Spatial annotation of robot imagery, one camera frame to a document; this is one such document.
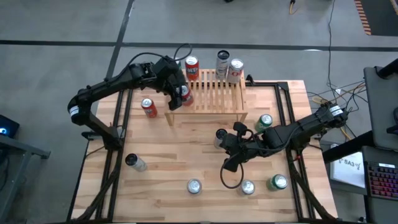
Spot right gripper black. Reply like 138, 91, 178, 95
222, 123, 267, 162

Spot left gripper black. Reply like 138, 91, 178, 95
151, 57, 187, 94

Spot orange Fanta can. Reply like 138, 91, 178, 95
141, 98, 159, 119
184, 55, 200, 81

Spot white Celsius slim can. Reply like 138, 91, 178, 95
124, 152, 148, 172
213, 128, 228, 150

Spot red Coke can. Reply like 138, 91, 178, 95
180, 84, 194, 107

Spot Celsius Arctic Vibe can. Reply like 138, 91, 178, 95
215, 50, 231, 81

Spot wooden slatted shelf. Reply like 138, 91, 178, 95
164, 68, 249, 127

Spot black side desk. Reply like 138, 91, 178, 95
322, 130, 398, 224

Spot white SA3 paper sign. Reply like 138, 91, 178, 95
330, 151, 366, 189

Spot backlit laptop keyboard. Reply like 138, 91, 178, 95
366, 162, 398, 202

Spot grey side table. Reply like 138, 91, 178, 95
0, 133, 51, 223

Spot black box blue light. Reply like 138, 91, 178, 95
0, 114, 20, 139

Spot orange striped floor tape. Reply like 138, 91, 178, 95
354, 0, 373, 36

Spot black floor mat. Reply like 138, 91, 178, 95
360, 0, 398, 37

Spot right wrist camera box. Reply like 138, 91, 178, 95
222, 157, 243, 173

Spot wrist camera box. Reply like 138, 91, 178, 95
167, 95, 183, 111
222, 157, 243, 173

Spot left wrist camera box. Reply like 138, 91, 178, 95
167, 95, 183, 111

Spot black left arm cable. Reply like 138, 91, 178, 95
123, 42, 193, 75

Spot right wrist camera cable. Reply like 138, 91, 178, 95
220, 155, 245, 190

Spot black metal table frame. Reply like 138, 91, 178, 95
67, 74, 335, 223

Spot yellow floor cable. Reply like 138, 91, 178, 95
312, 82, 368, 141

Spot long black floor cable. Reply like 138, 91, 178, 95
326, 0, 338, 90

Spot yellow cable with plug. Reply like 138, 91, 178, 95
289, 0, 304, 16

